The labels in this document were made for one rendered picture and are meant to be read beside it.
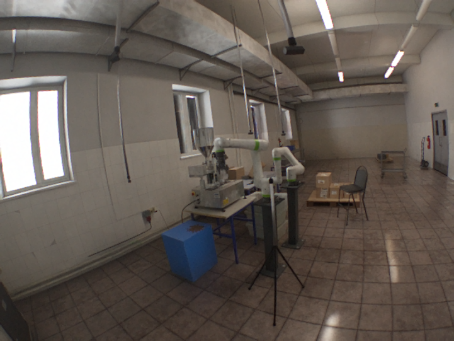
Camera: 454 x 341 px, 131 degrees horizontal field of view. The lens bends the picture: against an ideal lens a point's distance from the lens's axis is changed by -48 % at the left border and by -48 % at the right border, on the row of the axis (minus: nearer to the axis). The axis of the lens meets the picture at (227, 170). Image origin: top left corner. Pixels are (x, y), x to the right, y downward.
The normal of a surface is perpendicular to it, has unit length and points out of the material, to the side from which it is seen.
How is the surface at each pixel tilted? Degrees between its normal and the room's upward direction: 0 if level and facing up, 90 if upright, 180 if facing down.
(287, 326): 0
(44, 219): 90
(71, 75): 90
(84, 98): 90
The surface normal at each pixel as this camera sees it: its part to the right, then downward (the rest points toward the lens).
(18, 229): 0.81, -0.03
